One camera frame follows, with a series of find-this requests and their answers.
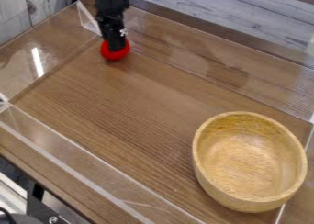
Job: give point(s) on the black metal table frame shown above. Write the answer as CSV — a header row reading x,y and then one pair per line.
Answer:
x,y
26,200

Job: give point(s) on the clear acrylic tray wall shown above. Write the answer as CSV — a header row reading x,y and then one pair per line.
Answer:
x,y
100,130

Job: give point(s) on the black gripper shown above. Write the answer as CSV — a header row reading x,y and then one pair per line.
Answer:
x,y
111,23

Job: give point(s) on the light wooden bowl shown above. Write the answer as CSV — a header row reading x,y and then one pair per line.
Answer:
x,y
248,161

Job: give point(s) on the clear acrylic corner bracket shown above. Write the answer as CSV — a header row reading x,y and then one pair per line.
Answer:
x,y
87,20

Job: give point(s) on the red felt strawberry toy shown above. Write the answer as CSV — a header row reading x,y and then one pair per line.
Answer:
x,y
113,55

